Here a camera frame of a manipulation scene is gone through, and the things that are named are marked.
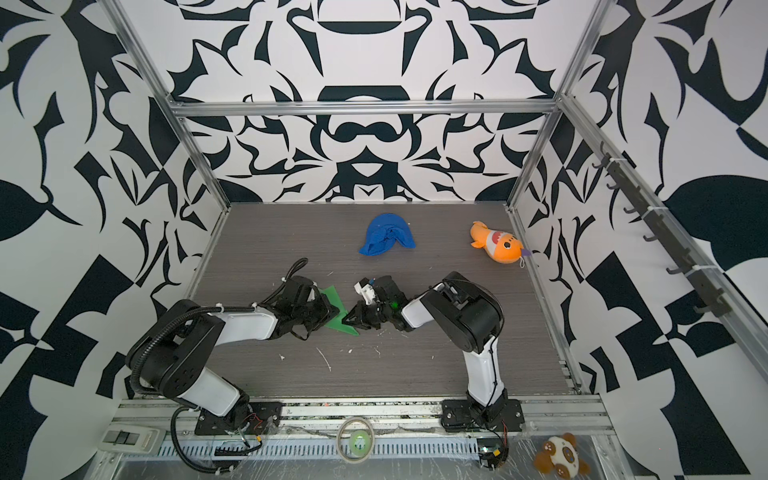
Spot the aluminium front rail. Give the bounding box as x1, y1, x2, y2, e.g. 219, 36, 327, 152
107, 393, 616, 439

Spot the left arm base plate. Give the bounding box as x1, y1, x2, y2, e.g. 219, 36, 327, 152
194, 401, 284, 436

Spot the white tape roll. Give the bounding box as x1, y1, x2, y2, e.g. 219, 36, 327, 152
335, 416, 376, 464

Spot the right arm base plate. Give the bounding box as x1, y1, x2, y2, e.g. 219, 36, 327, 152
440, 396, 525, 433

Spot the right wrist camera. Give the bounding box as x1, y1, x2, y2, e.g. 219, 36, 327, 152
354, 278, 377, 305

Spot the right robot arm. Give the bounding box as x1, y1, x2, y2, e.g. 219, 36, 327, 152
342, 271, 506, 409

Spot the black hook rail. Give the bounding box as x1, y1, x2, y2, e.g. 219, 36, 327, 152
594, 142, 735, 318

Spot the small black electronics box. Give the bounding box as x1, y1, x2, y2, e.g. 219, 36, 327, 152
477, 437, 509, 470

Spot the green square paper sheet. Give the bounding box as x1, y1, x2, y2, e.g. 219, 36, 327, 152
322, 286, 359, 336

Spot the brown white plush toy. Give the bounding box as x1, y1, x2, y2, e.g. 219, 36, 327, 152
533, 432, 591, 479

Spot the orange fish plush toy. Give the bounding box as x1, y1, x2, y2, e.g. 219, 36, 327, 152
470, 221, 531, 264

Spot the blue crumpled cloth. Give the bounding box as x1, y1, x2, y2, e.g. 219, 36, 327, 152
359, 213, 416, 257

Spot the white power strip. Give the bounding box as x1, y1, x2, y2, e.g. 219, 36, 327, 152
99, 423, 166, 455

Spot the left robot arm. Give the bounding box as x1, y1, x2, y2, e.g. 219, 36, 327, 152
126, 276, 340, 422

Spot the black base cable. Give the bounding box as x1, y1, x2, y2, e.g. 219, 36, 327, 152
169, 404, 265, 475

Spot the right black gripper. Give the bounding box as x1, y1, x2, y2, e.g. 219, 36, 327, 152
342, 301, 396, 330

